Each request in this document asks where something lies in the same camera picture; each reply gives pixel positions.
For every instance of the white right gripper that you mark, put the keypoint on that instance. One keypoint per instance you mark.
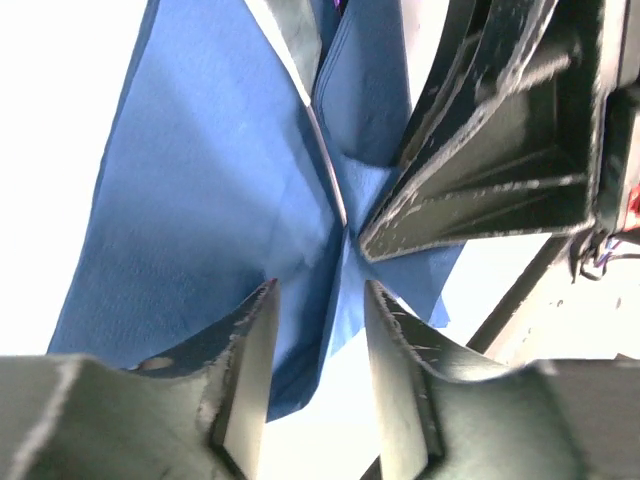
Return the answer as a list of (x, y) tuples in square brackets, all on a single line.
[(528, 169)]

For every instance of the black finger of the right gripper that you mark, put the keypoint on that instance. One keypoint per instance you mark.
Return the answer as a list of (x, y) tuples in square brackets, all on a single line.
[(488, 50)]

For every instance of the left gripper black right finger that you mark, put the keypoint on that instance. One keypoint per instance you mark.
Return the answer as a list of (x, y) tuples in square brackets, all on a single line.
[(447, 412)]

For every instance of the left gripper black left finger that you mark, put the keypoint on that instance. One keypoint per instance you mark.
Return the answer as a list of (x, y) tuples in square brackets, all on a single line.
[(195, 411)]

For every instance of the silver table knife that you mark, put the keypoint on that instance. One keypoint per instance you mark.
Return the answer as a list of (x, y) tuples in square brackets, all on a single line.
[(290, 28)]

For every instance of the dark blue paper napkin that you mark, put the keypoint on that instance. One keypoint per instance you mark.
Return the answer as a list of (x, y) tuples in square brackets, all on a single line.
[(216, 177)]

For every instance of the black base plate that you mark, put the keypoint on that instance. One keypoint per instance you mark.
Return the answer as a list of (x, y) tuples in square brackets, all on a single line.
[(504, 312)]

